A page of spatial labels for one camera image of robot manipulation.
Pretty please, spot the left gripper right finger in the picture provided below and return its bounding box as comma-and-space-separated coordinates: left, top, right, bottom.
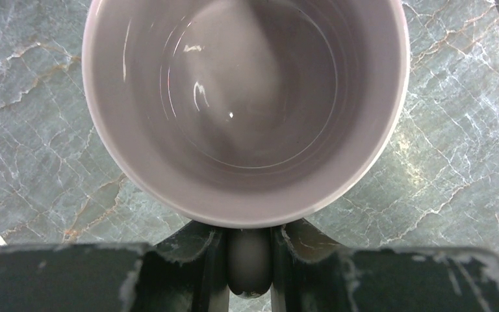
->
271, 220, 499, 311

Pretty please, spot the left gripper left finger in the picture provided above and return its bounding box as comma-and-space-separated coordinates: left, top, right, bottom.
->
0, 222, 229, 311

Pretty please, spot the light lilac mug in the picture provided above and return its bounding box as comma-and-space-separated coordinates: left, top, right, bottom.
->
82, 1, 410, 296

